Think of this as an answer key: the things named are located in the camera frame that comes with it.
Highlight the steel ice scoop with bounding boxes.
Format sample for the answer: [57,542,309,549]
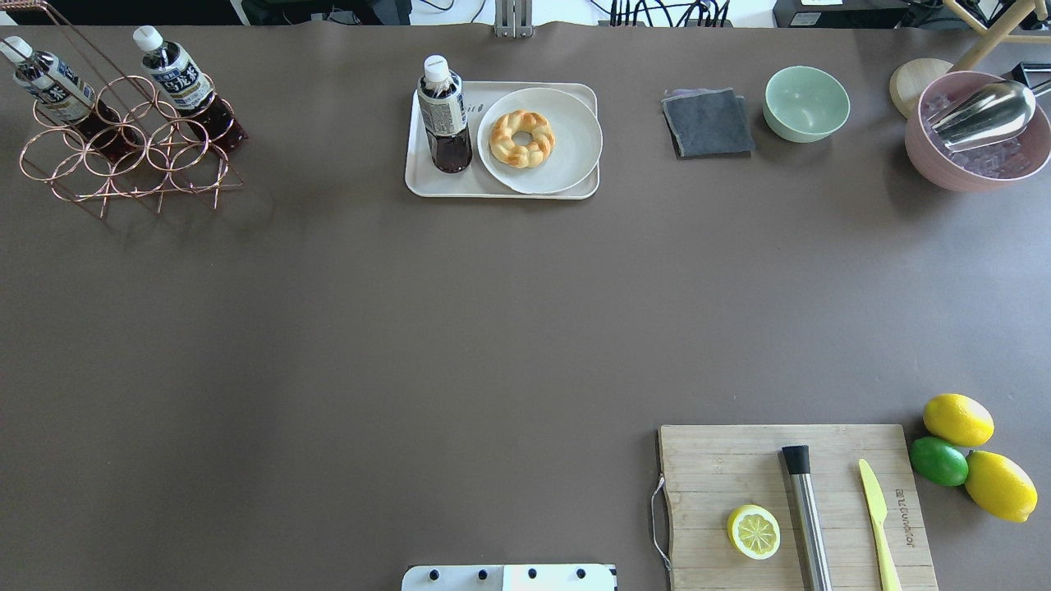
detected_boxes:
[931,80,1039,152]

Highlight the yellow plastic knife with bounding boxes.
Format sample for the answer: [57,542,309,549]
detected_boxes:
[857,458,903,590]

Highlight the clear ice cubes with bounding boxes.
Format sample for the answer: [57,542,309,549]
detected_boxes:
[924,94,1030,178]

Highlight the yellow lemon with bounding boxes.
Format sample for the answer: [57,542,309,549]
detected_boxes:
[922,393,995,448]
[964,451,1039,523]

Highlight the green lime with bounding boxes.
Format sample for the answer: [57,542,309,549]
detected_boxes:
[909,435,969,487]

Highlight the grey folded cloth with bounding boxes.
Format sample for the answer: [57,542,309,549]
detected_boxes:
[661,89,755,158]

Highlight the steel muddler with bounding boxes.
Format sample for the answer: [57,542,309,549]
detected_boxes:
[781,445,833,590]

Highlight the wooden mug tree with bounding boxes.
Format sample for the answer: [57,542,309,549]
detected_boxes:
[888,1,1049,117]

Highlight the white plate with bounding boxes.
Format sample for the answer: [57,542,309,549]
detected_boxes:
[477,87,602,197]

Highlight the aluminium frame post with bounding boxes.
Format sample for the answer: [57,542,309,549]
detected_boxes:
[494,0,535,39]

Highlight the tea bottle white cap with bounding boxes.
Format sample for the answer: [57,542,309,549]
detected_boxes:
[416,55,473,174]

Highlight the green bowl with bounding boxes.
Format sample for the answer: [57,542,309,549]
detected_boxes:
[763,65,851,144]

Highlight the pink bowl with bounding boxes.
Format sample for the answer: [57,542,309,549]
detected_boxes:
[906,72,1049,192]

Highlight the copper wire bottle rack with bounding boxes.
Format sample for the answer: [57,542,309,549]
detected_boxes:
[2,26,246,220]

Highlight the lemon half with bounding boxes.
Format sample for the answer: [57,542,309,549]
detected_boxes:
[726,504,781,561]

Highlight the wooden cutting board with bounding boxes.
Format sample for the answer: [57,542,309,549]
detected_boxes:
[659,425,939,590]

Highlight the cream serving tray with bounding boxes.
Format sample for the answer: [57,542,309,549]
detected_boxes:
[405,80,599,199]

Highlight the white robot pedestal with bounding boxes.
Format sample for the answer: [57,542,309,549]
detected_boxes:
[401,562,618,590]

